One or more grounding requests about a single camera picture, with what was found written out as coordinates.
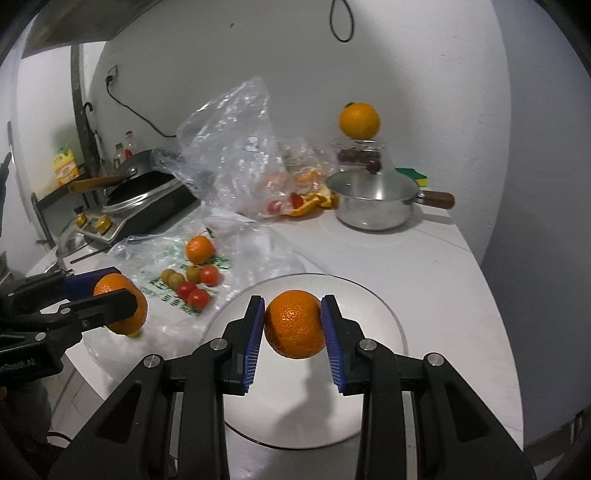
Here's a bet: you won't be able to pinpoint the left wall socket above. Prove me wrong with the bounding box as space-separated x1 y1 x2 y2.
105 65 118 85

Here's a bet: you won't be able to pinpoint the mandarin top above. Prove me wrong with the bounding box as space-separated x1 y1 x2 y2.
185 235 215 265

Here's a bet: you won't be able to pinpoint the mandarin front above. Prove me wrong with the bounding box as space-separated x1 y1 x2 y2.
93 273 148 336

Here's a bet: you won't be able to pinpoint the induction cooker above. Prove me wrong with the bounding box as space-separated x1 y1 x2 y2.
74 171 197 245

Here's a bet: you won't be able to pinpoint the oil bottle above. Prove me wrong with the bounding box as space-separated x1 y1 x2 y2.
113 143 125 169

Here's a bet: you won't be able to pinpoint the range hood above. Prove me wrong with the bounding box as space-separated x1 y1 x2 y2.
23 0 159 58

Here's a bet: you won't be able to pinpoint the black hood power cable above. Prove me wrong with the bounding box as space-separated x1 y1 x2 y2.
328 0 356 44

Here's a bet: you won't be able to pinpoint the black umbrella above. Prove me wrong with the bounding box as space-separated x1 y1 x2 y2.
82 101 105 174

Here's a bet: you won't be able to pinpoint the yellow detergent bottle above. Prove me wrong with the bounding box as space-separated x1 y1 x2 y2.
52 146 80 186

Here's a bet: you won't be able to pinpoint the black shelf rack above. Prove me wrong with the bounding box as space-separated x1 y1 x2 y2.
29 183 92 250

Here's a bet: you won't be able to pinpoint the green yellow sponge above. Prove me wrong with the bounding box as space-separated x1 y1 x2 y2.
396 167 430 188

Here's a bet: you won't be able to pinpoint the black wok with wooden handle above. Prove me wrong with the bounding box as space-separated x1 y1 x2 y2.
67 149 160 195

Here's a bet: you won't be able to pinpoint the steel saucepan with wooden handle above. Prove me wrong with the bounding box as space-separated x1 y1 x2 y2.
325 167 456 232

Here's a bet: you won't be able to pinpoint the clear container of dark fruits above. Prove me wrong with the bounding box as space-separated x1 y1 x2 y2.
332 138 388 174

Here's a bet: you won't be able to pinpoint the white round plate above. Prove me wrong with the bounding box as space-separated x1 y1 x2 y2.
204 273 408 449

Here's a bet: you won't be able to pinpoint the mandarin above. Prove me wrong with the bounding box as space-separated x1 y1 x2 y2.
185 235 215 265
264 290 325 360
93 273 148 336

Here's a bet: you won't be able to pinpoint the crumpled clear plastic bag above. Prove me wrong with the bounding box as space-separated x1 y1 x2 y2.
150 77 337 219

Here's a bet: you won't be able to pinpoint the cherry tomato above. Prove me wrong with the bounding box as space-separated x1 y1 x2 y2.
186 288 211 311
176 281 197 301
199 265 221 287

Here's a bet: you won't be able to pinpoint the flat printed plastic bag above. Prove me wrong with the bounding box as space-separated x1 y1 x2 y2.
84 207 304 381

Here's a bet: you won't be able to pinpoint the large orange on container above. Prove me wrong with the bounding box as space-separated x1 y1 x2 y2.
339 103 381 140

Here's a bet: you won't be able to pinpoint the black cooker power cable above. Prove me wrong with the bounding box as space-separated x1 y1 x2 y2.
105 75 180 139

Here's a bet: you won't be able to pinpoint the orange peel pieces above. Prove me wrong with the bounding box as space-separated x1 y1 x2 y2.
281 193 339 218

